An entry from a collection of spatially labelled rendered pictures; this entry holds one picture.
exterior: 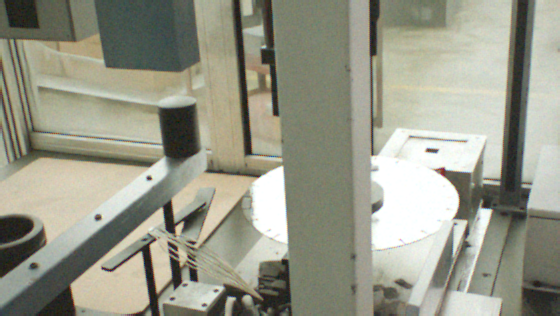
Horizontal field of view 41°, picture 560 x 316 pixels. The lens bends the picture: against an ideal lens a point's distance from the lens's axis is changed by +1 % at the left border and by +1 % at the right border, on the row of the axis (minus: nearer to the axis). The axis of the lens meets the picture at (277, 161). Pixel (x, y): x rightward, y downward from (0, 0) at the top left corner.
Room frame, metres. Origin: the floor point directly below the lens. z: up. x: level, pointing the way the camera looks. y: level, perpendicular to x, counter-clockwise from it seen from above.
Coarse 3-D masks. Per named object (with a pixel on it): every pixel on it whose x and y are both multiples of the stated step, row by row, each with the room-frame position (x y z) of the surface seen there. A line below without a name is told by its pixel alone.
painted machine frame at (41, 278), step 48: (0, 0) 1.02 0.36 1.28; (48, 0) 0.99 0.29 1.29; (96, 0) 0.88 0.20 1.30; (144, 0) 0.86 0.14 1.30; (192, 0) 0.88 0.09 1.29; (144, 48) 0.87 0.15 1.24; (192, 48) 0.87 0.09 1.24; (192, 144) 1.01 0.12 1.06; (144, 192) 0.89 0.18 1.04; (96, 240) 0.79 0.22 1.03; (0, 288) 0.68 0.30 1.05; (48, 288) 0.70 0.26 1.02
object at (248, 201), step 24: (384, 168) 1.12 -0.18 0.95; (408, 168) 1.12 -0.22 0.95; (264, 192) 1.06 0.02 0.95; (408, 192) 1.03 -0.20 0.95; (432, 192) 1.02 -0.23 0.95; (456, 192) 1.02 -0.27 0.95; (264, 216) 0.98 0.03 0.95; (384, 216) 0.96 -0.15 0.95; (408, 216) 0.95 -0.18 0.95; (432, 216) 0.95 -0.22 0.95; (384, 240) 0.89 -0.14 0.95; (408, 240) 0.88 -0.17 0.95
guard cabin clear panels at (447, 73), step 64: (384, 0) 1.48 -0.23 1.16; (448, 0) 1.42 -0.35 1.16; (64, 64) 1.81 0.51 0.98; (256, 64) 1.59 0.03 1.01; (384, 64) 1.48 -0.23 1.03; (448, 64) 1.42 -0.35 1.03; (0, 128) 1.82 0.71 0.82; (64, 128) 1.83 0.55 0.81; (128, 128) 1.74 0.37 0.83; (256, 128) 1.60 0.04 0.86; (384, 128) 1.48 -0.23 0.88; (448, 128) 1.42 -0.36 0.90
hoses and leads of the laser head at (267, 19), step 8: (264, 0) 0.85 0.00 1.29; (264, 8) 0.85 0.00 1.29; (264, 16) 0.85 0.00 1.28; (272, 16) 0.85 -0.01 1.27; (264, 24) 0.85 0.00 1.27; (272, 24) 0.84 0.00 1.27; (264, 32) 0.85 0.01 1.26; (272, 32) 0.84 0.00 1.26; (264, 40) 0.85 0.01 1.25; (272, 40) 0.84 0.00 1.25; (272, 64) 0.85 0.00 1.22
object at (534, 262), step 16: (544, 160) 1.23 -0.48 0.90; (544, 176) 1.16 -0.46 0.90; (544, 192) 1.10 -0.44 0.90; (528, 208) 1.05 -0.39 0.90; (544, 208) 1.05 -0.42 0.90; (528, 224) 1.05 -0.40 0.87; (544, 224) 1.04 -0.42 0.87; (528, 240) 1.05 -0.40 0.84; (544, 240) 1.04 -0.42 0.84; (528, 256) 1.05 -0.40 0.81; (544, 256) 1.04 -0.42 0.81; (528, 272) 1.05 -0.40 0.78; (544, 272) 1.04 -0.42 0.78; (544, 288) 1.04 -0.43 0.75
